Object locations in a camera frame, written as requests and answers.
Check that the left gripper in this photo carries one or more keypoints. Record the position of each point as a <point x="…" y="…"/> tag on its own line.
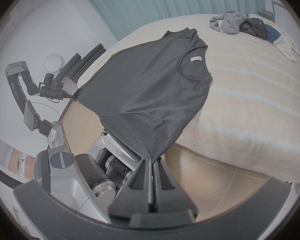
<point x="51" y="93"/>

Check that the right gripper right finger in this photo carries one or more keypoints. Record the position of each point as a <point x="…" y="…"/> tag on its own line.
<point x="180" y="201"/>

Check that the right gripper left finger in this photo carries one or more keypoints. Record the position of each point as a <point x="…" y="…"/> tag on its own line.
<point x="125" y="201"/>

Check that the black T-shirt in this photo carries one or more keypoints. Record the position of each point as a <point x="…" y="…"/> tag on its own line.
<point x="145" y="89"/>

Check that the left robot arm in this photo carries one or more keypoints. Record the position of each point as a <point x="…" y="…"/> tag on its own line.
<point x="16" y="84"/>

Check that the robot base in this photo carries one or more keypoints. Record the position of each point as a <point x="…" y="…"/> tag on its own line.
<point x="65" y="184"/>

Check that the bed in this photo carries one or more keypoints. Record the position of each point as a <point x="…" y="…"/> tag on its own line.
<point x="252" y="96"/>

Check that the black chest of drawers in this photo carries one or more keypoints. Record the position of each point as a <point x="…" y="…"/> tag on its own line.
<point x="87" y="59"/>

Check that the grey garment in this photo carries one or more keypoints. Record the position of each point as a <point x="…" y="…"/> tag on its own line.
<point x="231" y="21"/>

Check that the black shiny garment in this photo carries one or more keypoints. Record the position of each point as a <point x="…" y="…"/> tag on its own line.
<point x="255" y="27"/>

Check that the blue and white garment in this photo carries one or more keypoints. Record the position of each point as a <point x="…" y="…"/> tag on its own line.
<point x="285" y="44"/>

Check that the white printed pillow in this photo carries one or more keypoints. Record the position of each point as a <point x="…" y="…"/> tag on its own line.
<point x="252" y="16"/>

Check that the grey bedside table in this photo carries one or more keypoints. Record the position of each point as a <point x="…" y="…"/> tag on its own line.
<point x="267" y="13"/>

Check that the round white wall fixture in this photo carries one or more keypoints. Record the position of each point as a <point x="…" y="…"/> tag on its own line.
<point x="53" y="62"/>

